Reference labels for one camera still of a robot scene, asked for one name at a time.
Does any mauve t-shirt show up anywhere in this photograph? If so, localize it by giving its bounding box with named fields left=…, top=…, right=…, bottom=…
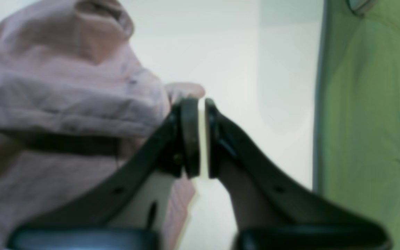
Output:
left=0, top=0, right=205, bottom=250

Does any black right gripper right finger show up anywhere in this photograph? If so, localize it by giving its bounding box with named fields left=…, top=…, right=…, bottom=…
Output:
left=205, top=98, right=392, bottom=250

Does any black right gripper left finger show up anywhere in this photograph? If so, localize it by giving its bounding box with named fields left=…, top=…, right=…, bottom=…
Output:
left=6, top=98, right=200, bottom=250

